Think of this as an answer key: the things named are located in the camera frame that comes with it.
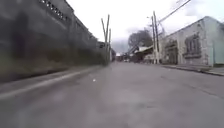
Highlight cluster of leaning poles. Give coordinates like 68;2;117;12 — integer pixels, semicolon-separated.
100;13;113;64

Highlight shed with pale roof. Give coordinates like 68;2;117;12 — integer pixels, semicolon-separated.
128;44;156;64

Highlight grey asphalt road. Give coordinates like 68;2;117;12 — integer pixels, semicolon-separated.
0;61;224;128

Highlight dark tree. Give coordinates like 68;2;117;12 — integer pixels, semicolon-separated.
127;29;154;48

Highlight utility pole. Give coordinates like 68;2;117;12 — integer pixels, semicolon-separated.
146;10;161;65

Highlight concrete kerb strip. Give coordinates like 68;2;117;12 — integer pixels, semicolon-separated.
0;64;101;101

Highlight pale building with gate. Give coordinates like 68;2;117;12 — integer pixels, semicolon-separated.
159;15;224;67

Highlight grey pavement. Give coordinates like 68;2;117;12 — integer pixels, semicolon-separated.
159;63;224;77

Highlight long grey wall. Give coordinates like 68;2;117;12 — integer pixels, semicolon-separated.
0;0;116;81

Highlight overhead wires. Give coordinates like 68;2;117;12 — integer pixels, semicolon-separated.
156;0;193;26

